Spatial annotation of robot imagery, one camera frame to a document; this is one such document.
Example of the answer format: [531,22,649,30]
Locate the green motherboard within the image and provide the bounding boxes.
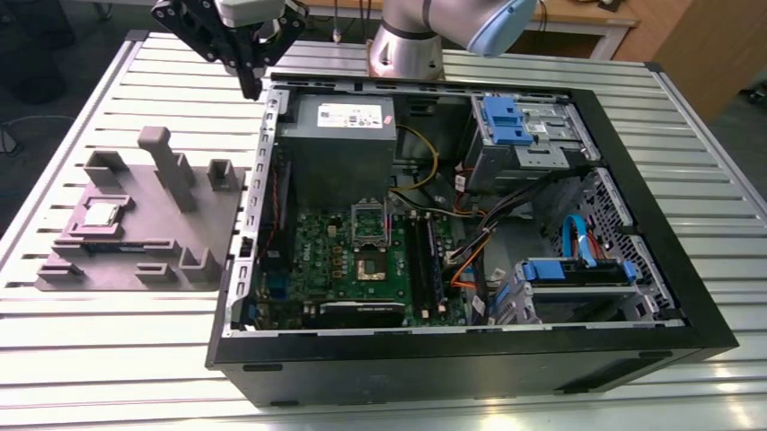
[255,209,476,330]

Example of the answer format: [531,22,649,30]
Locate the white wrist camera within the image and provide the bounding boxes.
[213,0,284,29]

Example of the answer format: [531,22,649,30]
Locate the hard disk in blue carrier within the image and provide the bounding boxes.
[517,258,640,288]

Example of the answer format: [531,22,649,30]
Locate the pale blue flat wire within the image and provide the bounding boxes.
[484,273,517,325]

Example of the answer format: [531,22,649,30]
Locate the yellow wire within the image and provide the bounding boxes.
[388,123,443,194]

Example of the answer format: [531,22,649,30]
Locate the grey black wire bundle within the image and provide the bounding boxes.
[388,190,484,220]

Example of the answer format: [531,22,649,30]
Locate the blue plastic drive bracket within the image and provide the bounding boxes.
[481,95,536,148]

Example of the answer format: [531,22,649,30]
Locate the metal socket cover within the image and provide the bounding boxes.
[348,197,395,251]

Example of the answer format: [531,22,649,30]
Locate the metal drive cage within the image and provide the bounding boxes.
[465,92,601,195]

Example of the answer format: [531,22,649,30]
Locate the grey power supply unit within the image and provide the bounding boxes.
[277,94,399,213]

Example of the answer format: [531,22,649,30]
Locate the black RAM slot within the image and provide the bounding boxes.
[407,214,429,316]
[423,214,443,315]
[412,214,435,316]

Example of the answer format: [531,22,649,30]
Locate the orange wires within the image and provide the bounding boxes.
[447,242,489,289]

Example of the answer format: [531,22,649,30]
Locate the silver CPU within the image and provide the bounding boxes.
[81,202,124,228]

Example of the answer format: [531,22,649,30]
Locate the black PC case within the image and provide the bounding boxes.
[205,71,742,409]

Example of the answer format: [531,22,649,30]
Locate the grey parts rack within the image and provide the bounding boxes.
[33,126,252,293]

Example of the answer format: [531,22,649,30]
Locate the black graphics card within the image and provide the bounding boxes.
[301,299,408,330]

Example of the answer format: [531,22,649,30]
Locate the wooden desk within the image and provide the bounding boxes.
[532,0,643,62]

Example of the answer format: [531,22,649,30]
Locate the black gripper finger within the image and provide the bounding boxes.
[251,4,311,101]
[148,0,253,101]

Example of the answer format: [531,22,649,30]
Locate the red black twisted wire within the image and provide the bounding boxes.
[268,168,287,239]

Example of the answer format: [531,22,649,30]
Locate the CPU socket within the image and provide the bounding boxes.
[352,253,392,283]

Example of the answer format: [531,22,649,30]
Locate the black cable bundle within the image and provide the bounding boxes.
[445,164,601,267]

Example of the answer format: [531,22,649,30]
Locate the metal disk bay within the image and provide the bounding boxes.
[513,256,685,325]

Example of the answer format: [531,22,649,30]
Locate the wooden cabinet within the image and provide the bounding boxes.
[616,0,767,123]

